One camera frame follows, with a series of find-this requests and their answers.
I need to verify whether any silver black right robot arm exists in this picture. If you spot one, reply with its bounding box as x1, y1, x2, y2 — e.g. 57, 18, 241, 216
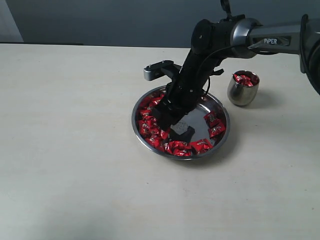
152, 15, 320, 130

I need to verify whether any round steel plate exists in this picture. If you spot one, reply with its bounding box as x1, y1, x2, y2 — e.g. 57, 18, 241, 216
131, 85, 230, 161

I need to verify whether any red wrapped candy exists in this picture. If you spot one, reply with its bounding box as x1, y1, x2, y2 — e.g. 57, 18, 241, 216
203, 111, 220, 128
208, 122, 226, 139
144, 134, 163, 148
189, 138, 213, 155
165, 141, 192, 157

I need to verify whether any steel cup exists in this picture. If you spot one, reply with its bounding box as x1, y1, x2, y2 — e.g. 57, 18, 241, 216
227, 70, 260, 107

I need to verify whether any red candy in cup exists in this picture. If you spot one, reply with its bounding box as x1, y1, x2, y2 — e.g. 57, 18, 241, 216
233, 74, 259, 87

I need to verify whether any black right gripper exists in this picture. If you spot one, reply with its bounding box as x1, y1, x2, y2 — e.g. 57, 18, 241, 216
151, 49, 224, 131

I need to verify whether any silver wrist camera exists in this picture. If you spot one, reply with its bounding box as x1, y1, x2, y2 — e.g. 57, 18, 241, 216
143, 60, 182, 82

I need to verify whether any black cable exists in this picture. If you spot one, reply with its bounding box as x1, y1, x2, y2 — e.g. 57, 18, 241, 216
196, 42, 253, 96

